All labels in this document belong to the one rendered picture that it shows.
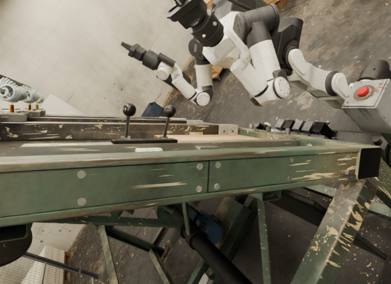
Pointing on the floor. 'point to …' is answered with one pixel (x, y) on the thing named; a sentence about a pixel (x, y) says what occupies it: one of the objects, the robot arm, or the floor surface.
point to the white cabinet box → (59, 107)
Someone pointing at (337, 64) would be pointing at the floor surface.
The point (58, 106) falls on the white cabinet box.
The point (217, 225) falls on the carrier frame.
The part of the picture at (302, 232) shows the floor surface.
